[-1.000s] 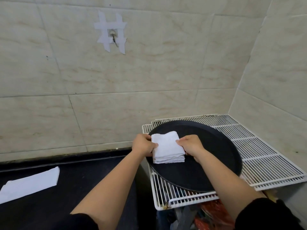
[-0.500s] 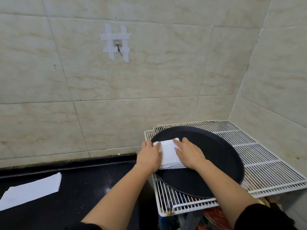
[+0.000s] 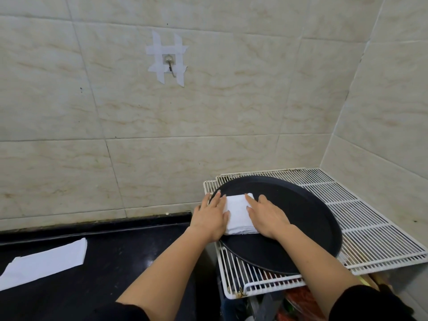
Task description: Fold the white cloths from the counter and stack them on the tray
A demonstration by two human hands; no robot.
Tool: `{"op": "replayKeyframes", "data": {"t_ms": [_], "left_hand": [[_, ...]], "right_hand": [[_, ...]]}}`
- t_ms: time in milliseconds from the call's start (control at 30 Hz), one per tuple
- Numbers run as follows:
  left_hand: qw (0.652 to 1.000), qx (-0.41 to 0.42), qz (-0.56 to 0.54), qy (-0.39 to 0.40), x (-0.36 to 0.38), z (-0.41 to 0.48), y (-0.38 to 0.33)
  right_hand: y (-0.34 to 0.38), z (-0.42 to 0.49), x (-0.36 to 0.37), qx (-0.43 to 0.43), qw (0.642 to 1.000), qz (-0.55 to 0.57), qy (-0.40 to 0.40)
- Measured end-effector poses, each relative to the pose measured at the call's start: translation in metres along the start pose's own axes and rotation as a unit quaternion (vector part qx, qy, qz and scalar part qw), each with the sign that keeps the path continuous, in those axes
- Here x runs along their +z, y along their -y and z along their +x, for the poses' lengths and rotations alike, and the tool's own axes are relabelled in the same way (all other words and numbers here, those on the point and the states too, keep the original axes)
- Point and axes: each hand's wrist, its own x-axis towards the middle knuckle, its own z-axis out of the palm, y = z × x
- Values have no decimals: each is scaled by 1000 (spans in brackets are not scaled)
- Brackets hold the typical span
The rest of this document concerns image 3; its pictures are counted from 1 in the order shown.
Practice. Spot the wall hook with white tape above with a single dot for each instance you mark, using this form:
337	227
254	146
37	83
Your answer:
157	50

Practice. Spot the person's left hand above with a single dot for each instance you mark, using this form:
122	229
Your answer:
210	222

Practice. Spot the person's right hand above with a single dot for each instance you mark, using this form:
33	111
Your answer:
269	220

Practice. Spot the red plastic bag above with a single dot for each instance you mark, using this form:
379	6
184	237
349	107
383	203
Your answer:
304	304

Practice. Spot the black round tray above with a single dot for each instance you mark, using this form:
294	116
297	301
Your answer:
301	217

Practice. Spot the person's left forearm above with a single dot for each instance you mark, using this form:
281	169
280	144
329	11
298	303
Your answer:
167	277

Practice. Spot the group of white cloths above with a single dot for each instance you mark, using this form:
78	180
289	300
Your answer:
43	264

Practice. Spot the person's right forearm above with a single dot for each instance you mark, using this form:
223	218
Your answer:
314	264

